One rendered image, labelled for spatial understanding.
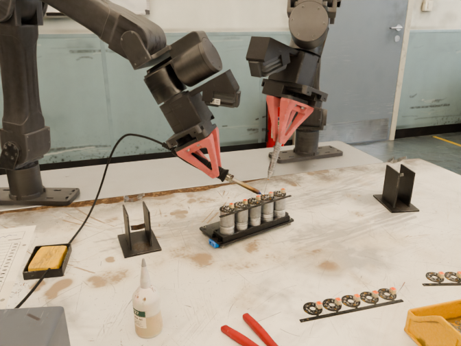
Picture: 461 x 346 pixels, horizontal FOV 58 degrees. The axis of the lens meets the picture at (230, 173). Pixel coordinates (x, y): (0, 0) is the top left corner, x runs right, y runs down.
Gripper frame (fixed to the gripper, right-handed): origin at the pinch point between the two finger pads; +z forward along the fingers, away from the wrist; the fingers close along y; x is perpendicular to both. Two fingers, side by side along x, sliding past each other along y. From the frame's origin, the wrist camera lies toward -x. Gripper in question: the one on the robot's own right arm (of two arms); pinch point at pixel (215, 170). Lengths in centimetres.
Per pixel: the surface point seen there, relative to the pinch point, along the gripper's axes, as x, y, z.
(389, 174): -26.2, 15.2, 19.4
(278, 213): -6.6, 0.1, 12.0
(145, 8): 75, 230, -75
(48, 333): 5.2, -41.4, -2.5
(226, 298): -0.5, -21.5, 11.8
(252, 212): -3.6, -3.8, 8.4
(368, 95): -39, 322, 71
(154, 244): 11.9, -10.2, 4.6
